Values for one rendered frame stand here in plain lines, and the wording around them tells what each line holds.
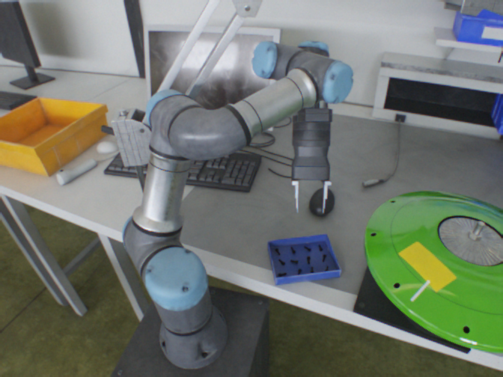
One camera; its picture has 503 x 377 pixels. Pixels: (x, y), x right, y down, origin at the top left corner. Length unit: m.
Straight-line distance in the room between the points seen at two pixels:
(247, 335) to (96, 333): 1.23
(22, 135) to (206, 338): 1.09
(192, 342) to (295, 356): 1.03
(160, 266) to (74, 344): 1.35
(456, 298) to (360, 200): 0.43
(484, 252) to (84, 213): 0.85
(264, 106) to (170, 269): 0.28
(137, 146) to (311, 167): 0.34
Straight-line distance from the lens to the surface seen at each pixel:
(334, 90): 0.50
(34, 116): 1.48
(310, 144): 0.63
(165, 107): 0.50
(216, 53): 0.58
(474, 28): 1.13
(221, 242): 0.73
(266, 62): 0.57
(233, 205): 0.82
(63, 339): 1.88
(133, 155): 0.67
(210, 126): 0.43
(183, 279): 0.50
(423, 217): 0.58
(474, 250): 0.56
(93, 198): 0.96
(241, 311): 0.70
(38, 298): 2.11
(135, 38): 1.78
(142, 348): 0.70
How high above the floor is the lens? 1.44
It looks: 38 degrees down
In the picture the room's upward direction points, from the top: 3 degrees counter-clockwise
